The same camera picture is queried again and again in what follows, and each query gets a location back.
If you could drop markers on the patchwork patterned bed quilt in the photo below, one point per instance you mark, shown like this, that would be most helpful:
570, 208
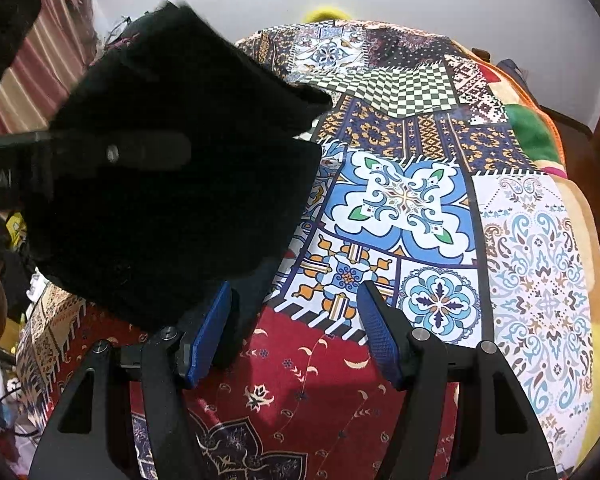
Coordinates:
423, 189

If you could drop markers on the black pants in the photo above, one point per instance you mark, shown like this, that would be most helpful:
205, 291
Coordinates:
185, 168

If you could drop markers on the yellow foam hoop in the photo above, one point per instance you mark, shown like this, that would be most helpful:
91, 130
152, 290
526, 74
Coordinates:
325, 13

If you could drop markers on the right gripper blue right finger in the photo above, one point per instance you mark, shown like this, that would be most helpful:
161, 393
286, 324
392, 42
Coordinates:
413, 360

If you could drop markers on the purple grey backpack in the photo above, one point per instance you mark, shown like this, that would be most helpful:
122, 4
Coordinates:
510, 67

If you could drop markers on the pink striped curtain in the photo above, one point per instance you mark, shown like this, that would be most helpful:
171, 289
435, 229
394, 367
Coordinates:
45, 48

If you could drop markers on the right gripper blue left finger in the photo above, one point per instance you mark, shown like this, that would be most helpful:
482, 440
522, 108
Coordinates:
172, 360

